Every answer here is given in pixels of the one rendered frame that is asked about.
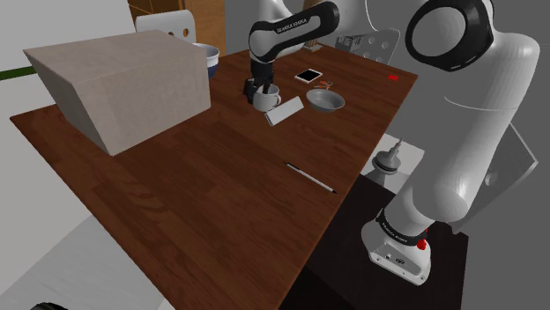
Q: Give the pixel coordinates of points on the large cardboard box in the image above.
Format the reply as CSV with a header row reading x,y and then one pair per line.
x,y
129,86

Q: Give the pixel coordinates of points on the dark robot stand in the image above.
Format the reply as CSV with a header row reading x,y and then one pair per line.
x,y
369,283

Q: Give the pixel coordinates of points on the brown wooden table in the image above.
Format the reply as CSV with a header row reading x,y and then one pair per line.
x,y
206,189

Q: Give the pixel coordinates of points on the white chair with holes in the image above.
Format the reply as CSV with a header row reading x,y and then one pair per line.
x,y
378,45
165,23

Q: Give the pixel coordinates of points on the white mug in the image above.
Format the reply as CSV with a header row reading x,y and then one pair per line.
x,y
265,103

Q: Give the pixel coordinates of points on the grey metal bowl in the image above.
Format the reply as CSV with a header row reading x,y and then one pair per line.
x,y
325,101

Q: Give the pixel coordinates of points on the small wooden holder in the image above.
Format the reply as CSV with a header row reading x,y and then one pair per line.
x,y
312,46

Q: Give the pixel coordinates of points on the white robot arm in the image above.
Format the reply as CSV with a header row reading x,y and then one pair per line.
x,y
468,129

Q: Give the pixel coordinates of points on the white pen with black tips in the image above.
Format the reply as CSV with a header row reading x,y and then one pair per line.
x,y
310,177

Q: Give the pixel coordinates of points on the small red flat block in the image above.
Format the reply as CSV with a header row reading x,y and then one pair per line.
x,y
393,77

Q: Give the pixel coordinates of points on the blue and white bowl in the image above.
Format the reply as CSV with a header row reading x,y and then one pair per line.
x,y
211,58

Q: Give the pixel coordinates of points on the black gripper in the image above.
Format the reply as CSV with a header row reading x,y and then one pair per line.
x,y
262,71

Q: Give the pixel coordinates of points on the white tablet with black screen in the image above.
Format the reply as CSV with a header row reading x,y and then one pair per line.
x,y
308,76

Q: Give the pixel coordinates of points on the small orange scissors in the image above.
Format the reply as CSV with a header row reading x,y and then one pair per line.
x,y
323,85

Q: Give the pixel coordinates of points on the white flat rectangular box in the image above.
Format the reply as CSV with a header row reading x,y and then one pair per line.
x,y
284,110

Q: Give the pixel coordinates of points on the grey pointed ornament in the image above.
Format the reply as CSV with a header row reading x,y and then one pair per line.
x,y
386,161

